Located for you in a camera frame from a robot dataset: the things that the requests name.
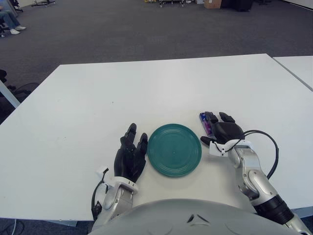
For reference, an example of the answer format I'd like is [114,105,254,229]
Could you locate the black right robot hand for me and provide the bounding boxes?
[200,112,245,145]

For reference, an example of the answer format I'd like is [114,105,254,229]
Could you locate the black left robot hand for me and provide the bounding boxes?
[113,123,149,183]

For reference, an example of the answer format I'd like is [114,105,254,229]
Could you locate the purple blue gum pack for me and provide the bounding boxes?
[199,112,216,138]

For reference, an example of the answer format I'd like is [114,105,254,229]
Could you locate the green round plate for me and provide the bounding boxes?
[147,123,203,177]

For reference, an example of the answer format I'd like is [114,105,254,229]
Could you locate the white rectangular table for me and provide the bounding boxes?
[272,56,313,92]
[0,53,313,225]

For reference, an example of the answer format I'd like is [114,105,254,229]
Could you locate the grey robot torso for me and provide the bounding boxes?
[88,198,298,235]

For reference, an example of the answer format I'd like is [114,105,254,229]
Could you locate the black cabinet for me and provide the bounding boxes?
[221,0,254,12]

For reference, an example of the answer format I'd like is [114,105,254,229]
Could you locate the brown cardboard box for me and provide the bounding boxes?
[203,0,223,9]

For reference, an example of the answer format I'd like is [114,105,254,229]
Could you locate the white table leg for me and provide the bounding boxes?
[0,79,21,108]

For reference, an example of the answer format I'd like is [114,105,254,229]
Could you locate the metal wheeled rack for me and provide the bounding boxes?
[157,0,194,8]

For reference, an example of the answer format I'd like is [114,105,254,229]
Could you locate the black stand base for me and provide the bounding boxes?
[31,0,56,7]

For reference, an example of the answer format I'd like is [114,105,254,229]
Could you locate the seated person in jeans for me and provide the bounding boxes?
[0,6,27,35]

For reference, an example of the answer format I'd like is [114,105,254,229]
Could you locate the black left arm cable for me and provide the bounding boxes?
[91,168,110,221]

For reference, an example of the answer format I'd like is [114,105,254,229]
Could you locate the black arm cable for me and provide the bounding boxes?
[243,129,280,181]
[91,168,110,221]

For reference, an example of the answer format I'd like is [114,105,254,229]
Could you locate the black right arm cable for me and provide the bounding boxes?
[243,129,280,181]

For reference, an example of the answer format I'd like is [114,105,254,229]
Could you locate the white floor cable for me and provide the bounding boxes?
[9,217,25,235]

